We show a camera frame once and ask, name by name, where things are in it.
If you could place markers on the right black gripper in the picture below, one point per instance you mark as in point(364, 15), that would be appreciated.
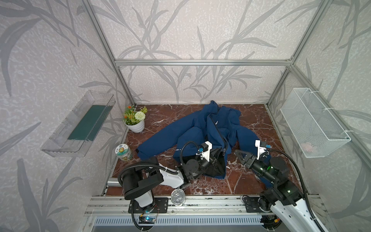
point(253, 161)

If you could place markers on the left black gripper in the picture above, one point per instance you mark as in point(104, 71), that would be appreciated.
point(210, 162)

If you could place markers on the blue zip jacket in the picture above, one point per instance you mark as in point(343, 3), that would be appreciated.
point(219, 125)

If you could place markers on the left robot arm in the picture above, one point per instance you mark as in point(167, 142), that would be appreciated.
point(138, 180)

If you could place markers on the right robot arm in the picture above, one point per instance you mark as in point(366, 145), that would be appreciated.
point(289, 203)

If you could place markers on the clear glass jar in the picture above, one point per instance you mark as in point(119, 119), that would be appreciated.
point(178, 197)

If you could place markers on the pink object in basket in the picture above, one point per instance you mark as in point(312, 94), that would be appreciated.
point(308, 148)

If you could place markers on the green label round tin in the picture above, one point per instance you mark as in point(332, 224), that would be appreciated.
point(123, 152)

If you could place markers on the potted flower plant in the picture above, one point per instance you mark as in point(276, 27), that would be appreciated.
point(134, 118)

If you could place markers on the silver metal cylinder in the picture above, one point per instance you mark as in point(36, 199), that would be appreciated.
point(113, 182)

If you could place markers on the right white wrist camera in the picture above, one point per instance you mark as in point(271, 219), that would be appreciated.
point(263, 149)

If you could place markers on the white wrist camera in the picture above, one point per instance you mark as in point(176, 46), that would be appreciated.
point(204, 151)
point(263, 149)

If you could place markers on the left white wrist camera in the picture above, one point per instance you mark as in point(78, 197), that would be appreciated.
point(204, 151)

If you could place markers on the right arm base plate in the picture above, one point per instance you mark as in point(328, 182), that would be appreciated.
point(256, 204)

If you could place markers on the white wire mesh basket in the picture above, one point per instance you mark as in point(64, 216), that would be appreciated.
point(311, 121)

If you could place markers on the clear plastic wall shelf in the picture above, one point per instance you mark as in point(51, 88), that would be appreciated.
point(77, 132)

